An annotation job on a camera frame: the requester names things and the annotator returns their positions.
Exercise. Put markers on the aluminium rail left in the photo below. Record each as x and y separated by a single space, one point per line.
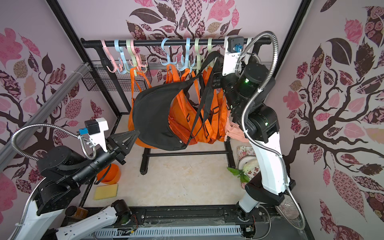
7 152

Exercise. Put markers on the black wire basket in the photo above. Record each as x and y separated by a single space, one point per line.
99 80

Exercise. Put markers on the light orange fanny pack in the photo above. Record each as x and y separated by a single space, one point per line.
215 125

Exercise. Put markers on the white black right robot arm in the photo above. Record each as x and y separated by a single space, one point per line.
268 185

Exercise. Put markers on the green hook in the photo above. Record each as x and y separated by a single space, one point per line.
198 56
209 49
132 53

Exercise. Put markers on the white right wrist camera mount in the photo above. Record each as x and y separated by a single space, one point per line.
233 47

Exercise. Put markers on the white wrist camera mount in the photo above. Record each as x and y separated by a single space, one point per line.
233 47
95 129

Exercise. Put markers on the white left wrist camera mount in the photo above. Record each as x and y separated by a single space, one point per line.
95 129

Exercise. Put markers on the blue hook left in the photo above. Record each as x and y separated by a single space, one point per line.
123 69

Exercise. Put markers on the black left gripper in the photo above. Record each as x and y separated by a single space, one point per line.
123 146

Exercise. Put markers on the white patterned plate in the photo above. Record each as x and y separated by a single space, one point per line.
249 165

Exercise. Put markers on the floral placemat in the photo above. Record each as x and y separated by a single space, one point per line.
243 151

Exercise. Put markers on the green hook left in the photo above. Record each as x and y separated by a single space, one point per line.
132 53

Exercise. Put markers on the dark grey clothes rack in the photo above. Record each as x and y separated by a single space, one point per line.
106 62

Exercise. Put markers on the brown small jar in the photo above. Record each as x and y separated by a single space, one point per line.
76 213

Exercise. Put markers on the white slotted cable duct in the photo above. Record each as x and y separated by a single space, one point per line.
189 231

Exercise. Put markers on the green hook right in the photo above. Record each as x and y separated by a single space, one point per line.
209 49

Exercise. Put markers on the pink fanny pack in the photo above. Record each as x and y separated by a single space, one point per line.
233 131

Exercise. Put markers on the orange bag bottom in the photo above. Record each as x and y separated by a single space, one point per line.
193 100

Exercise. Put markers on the silver flexible conduit right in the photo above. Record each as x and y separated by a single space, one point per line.
288 182

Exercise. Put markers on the green hook middle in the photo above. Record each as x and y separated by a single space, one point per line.
198 56

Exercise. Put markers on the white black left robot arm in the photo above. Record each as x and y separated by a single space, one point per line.
64 172

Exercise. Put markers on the yellow sponge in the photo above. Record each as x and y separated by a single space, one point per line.
106 192

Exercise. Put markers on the orange plastic bowl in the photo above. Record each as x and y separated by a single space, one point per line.
110 175

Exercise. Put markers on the blue hook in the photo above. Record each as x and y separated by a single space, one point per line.
168 62
185 60
123 69

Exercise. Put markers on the pink hook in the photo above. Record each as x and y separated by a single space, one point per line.
139 65
111 58

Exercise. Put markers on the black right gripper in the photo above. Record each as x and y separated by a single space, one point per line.
218 79

